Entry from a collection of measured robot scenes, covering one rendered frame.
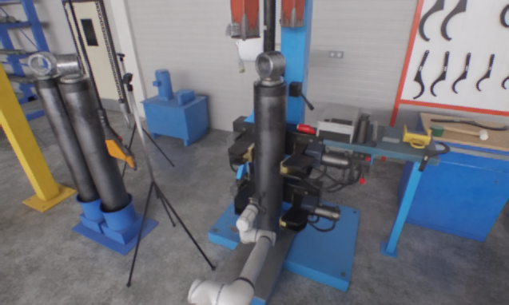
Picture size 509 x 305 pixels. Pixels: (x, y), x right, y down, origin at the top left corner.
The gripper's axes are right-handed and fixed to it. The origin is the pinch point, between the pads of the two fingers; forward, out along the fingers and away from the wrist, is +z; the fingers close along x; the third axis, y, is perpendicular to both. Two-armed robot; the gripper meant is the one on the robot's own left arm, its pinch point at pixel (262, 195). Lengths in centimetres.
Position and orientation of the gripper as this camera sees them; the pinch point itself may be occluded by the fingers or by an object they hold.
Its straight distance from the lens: 193.0
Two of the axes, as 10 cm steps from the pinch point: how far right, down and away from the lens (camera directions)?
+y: -9.1, -1.8, 3.7
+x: 0.2, 8.8, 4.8
